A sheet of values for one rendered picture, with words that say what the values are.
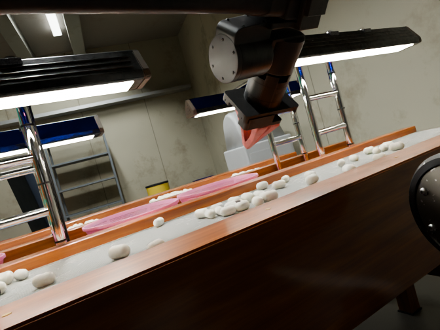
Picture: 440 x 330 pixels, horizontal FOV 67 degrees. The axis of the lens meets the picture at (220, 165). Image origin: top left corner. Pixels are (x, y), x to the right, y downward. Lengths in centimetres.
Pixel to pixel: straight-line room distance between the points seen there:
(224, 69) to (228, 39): 4
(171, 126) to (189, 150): 62
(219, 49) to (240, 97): 11
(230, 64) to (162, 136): 646
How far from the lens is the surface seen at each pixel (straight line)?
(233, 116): 354
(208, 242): 38
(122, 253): 56
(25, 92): 65
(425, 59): 267
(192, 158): 692
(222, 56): 42
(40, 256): 76
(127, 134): 679
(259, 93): 48
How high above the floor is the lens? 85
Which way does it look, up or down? 1 degrees down
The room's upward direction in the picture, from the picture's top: 16 degrees counter-clockwise
